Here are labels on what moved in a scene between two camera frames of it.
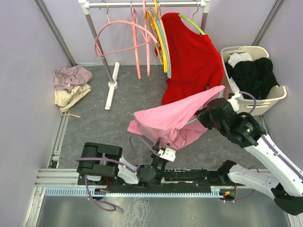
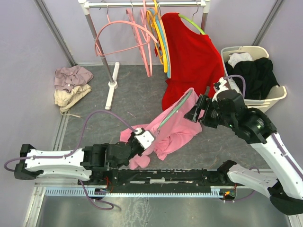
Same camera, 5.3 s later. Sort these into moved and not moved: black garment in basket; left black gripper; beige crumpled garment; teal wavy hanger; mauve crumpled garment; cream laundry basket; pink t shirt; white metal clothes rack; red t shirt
Moved: left black gripper; teal wavy hanger; pink t shirt
Not moved: cream laundry basket; red t shirt; beige crumpled garment; white metal clothes rack; mauve crumpled garment; black garment in basket
